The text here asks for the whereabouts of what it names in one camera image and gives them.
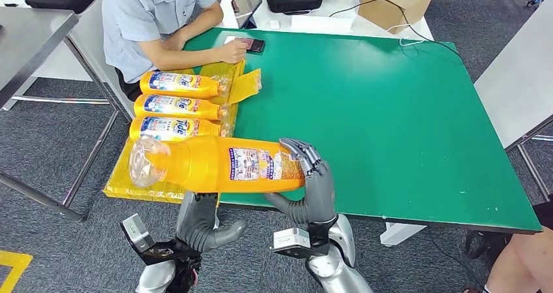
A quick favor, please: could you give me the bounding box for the green table mat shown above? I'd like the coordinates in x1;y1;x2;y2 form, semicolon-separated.
183;27;542;234

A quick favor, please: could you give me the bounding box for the white cable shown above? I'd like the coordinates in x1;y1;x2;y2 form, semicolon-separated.
385;22;427;46

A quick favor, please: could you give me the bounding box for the brown cardboard box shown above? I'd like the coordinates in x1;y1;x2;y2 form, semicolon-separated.
357;0;435;35

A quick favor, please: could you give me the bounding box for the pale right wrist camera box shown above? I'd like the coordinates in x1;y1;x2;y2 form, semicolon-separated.
272;227;312;257

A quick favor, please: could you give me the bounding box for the person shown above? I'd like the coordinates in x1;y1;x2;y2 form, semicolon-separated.
101;0;249;104
464;232;553;293

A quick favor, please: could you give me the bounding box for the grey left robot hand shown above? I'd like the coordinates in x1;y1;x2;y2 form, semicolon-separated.
175;191;248;254

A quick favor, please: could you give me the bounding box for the light grey table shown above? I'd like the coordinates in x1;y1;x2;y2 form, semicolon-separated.
32;0;137;119
473;0;553;201

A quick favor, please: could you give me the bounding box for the black cable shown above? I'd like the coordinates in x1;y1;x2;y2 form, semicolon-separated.
328;0;464;63

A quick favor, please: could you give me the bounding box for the smartphone with red case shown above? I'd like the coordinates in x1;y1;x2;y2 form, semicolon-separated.
224;36;266;54

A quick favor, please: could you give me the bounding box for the steel table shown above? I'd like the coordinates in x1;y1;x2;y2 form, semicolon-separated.
0;6;132;223

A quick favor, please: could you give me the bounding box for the orange detergent bottle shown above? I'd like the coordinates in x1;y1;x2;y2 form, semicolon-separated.
128;135;306;194
139;70;230;100
133;93;230;121
128;116;234;143

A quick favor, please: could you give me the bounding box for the yellow taped cardboard mat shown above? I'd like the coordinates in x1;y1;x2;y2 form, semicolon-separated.
102;59;263;204

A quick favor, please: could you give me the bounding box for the yellow floor tape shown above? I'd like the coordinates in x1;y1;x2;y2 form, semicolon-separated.
0;250;34;293

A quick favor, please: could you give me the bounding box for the person's right hand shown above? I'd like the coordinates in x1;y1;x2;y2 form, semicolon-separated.
213;38;248;65

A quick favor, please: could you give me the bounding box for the flat white box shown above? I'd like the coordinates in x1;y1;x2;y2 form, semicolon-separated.
290;13;356;35

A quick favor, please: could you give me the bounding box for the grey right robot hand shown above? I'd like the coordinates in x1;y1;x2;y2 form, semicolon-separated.
263;138;338;226

